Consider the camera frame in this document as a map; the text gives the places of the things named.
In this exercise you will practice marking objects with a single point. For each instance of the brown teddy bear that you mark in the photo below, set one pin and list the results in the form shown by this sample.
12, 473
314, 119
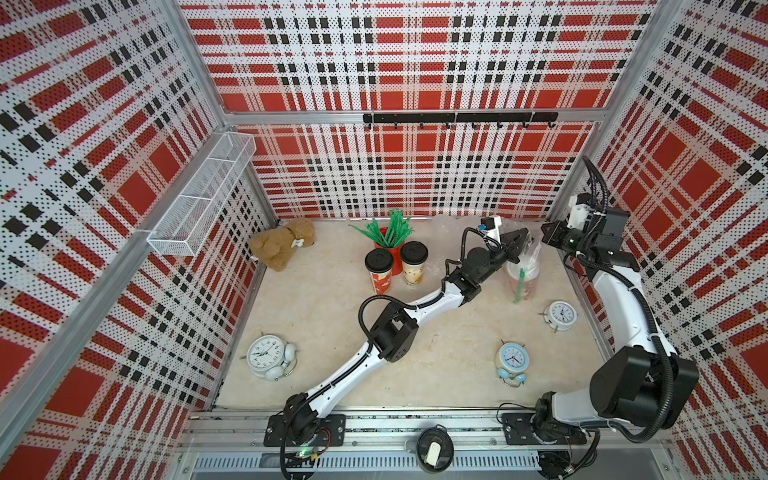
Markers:
275, 248

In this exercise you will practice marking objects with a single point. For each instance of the single green straw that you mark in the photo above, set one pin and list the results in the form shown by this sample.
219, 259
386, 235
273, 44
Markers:
520, 289

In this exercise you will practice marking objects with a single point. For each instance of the red straw holder cup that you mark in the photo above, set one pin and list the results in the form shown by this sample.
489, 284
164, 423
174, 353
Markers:
395, 252

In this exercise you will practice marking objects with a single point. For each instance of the white alarm clock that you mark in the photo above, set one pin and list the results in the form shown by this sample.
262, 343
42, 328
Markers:
560, 316
271, 358

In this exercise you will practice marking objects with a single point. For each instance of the green straws bundle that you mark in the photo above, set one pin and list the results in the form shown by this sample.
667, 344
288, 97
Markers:
391, 236

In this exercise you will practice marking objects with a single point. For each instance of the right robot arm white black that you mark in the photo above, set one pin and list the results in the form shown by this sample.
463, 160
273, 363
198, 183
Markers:
642, 388

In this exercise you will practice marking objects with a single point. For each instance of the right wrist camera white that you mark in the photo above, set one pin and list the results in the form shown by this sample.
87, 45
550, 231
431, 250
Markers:
581, 208

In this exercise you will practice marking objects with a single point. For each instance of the white alarm clock left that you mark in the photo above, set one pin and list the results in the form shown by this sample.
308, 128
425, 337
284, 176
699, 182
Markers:
271, 358

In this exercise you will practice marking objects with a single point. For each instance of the black hook rail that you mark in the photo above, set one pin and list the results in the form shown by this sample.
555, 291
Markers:
524, 118

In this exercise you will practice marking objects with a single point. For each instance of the white wire mesh basket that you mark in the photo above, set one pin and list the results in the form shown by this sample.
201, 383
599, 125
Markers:
185, 226

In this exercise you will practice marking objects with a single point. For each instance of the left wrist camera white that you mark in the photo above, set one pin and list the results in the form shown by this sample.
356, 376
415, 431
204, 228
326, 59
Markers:
490, 227

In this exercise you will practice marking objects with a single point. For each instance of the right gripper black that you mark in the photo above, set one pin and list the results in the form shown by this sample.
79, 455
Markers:
558, 229

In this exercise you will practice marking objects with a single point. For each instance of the white lid milk tea cup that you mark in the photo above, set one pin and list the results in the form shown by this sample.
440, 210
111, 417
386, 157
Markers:
532, 269

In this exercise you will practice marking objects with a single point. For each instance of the clear plastic carrier bag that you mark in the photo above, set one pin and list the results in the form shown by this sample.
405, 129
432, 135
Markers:
531, 250

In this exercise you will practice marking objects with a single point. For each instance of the left black lid red cup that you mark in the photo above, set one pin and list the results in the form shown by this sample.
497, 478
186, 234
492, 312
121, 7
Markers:
379, 264

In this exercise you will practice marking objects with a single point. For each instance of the light blue alarm clock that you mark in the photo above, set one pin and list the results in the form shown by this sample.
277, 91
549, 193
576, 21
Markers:
511, 362

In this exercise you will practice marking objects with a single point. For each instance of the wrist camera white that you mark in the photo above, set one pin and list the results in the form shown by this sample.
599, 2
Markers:
581, 208
490, 227

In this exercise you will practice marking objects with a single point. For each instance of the white alarm clock right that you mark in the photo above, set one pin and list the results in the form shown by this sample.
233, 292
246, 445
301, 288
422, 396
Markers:
560, 316

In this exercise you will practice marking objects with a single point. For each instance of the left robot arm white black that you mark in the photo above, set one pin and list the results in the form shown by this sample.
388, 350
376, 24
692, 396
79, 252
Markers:
390, 327

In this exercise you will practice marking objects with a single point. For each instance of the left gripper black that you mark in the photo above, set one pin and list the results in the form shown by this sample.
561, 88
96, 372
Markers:
511, 248

